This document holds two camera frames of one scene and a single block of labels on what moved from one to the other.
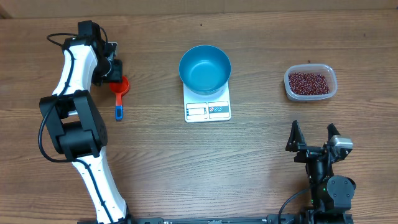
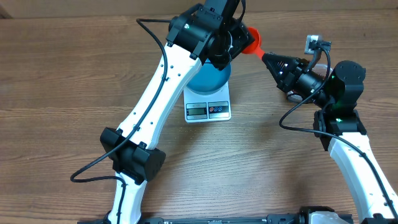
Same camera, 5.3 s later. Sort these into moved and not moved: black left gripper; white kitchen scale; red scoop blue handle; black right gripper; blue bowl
Moved: black right gripper; red scoop blue handle; black left gripper
Not moved: white kitchen scale; blue bowl
